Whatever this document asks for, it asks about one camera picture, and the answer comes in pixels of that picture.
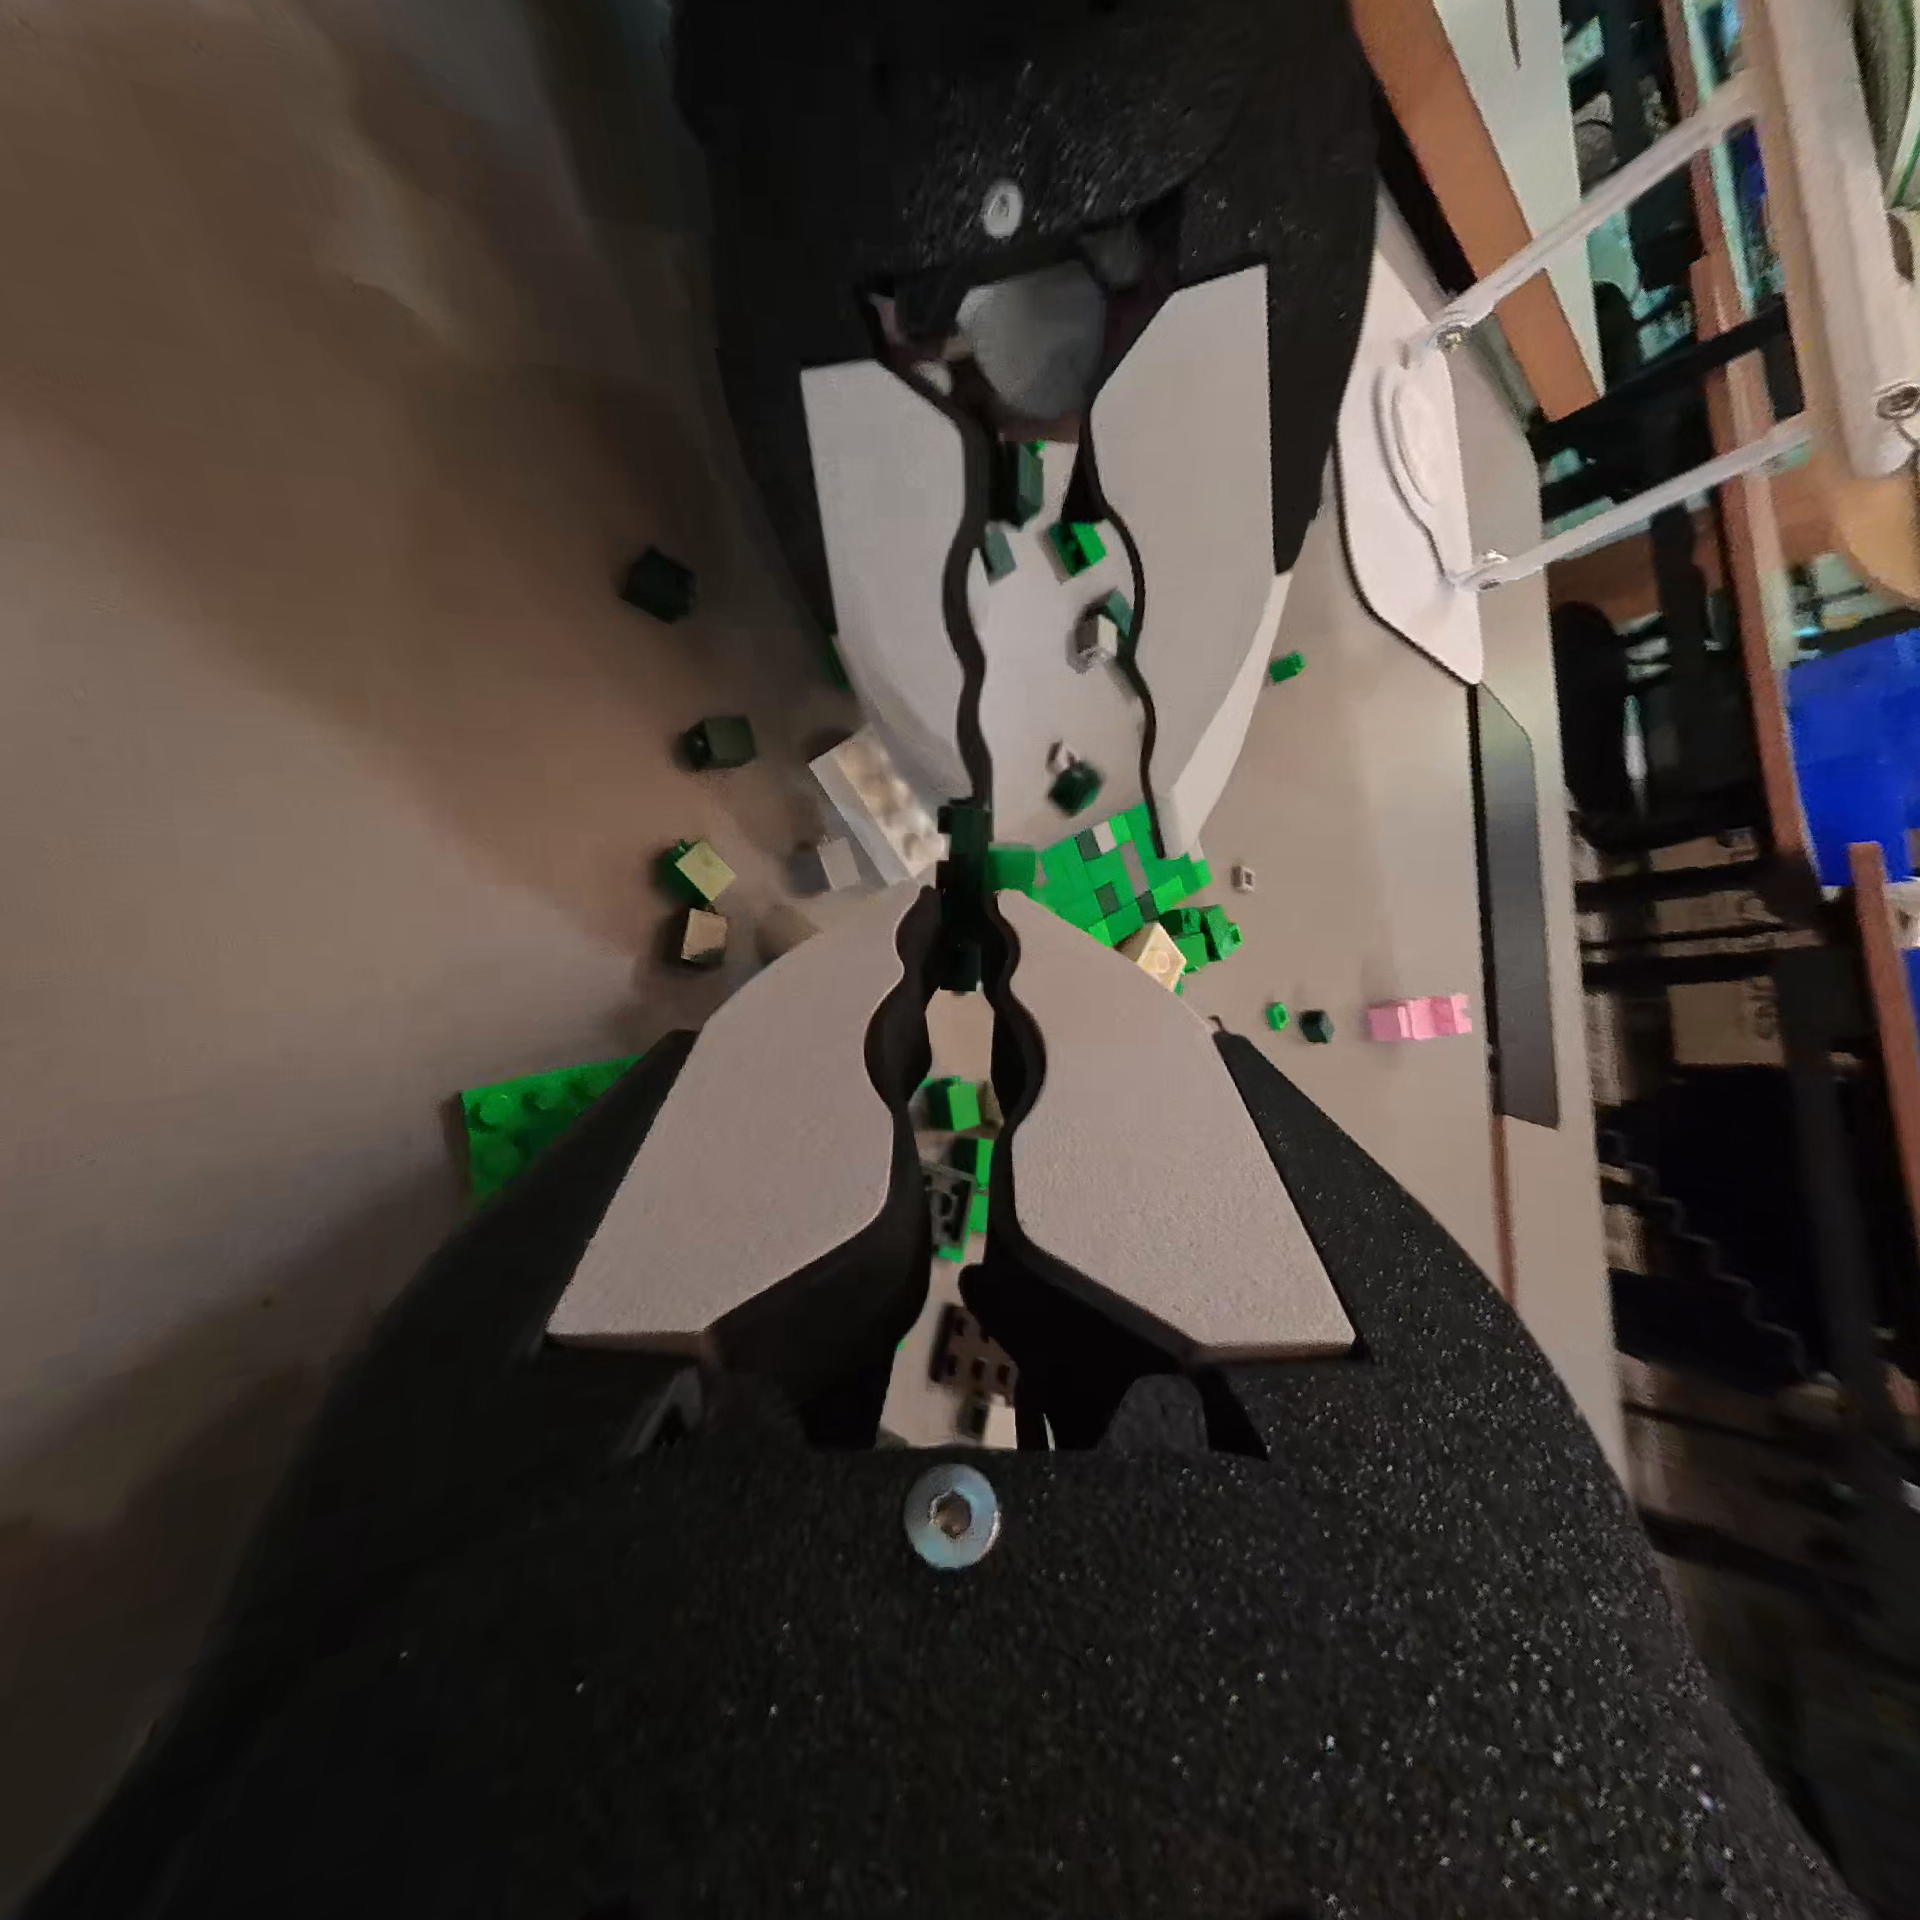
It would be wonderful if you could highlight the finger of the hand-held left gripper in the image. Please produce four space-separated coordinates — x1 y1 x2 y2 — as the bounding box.
1068 266 1295 833
800 346 1003 819

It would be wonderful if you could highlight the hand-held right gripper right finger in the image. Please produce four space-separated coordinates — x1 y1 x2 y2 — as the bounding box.
960 891 1360 1456

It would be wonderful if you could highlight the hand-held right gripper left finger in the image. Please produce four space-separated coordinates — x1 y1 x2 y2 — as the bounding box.
542 884 950 1449

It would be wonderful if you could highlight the dark green brick stack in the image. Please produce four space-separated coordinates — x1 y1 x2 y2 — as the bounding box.
933 799 996 995

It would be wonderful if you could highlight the white desk lamp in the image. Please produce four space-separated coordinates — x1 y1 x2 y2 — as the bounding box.
1332 0 1920 690

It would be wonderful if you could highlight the grey desk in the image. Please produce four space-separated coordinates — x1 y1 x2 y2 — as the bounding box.
0 0 1637 1920

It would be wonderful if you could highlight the green toy baseplate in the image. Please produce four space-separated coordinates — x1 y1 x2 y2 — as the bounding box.
460 1054 644 1201

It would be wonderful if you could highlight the white toy brick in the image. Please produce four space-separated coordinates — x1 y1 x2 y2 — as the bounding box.
810 735 940 878

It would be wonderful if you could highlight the dark brown toy plate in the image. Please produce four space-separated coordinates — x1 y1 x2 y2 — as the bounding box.
930 1304 1023 1405

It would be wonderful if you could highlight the pile of green toy bricks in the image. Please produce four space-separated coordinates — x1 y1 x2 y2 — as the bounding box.
988 802 1246 990

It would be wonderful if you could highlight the black flat slab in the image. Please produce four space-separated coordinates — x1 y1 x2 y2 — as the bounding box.
1478 682 1563 1130

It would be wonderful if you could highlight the wood-edged white table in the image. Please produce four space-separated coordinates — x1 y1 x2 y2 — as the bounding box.
1350 0 1604 422

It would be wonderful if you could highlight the black office chair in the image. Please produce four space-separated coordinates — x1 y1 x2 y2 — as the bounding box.
1552 601 1671 842

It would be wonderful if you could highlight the blue storage bin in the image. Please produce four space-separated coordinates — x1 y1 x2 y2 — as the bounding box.
1785 630 1920 887

